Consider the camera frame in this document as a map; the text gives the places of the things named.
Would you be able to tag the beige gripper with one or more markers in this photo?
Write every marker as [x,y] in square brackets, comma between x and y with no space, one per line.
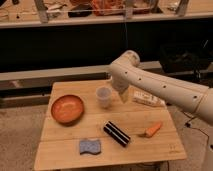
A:
[124,96]

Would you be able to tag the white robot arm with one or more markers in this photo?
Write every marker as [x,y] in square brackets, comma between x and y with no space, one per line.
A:
[193,98]

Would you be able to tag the white tube package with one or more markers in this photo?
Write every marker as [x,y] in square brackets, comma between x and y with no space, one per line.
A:
[147,99]

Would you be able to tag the black striped rectangular box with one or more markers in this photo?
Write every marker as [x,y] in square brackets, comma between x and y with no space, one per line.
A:
[117,134]

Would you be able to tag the orange carrot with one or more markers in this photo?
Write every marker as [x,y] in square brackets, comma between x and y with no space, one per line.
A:
[150,131]

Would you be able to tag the wooden folding table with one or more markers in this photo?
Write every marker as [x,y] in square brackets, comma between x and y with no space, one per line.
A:
[59,145]

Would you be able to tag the orange bowl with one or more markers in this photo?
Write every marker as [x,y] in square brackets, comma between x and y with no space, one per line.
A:
[67,109]

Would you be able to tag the blue sponge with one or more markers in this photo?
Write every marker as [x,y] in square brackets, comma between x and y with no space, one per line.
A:
[89,146]

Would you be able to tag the long workbench shelf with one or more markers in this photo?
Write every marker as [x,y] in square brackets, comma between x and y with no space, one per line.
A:
[41,13]

